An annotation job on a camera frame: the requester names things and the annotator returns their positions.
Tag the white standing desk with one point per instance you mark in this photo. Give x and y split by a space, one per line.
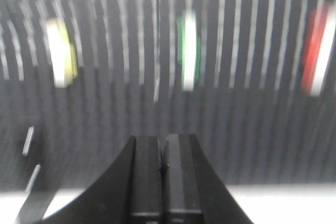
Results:
282 203

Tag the black perforated pegboard panel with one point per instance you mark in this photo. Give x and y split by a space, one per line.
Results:
254 122

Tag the red toggle switch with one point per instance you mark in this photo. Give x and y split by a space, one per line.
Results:
318 48

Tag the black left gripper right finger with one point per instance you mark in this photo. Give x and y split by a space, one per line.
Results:
192 192

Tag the yellow toggle switch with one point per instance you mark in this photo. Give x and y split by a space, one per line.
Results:
62 53

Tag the green toggle switch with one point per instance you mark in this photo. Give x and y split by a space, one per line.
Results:
189 49

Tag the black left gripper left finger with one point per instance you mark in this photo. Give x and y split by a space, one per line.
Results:
129 191

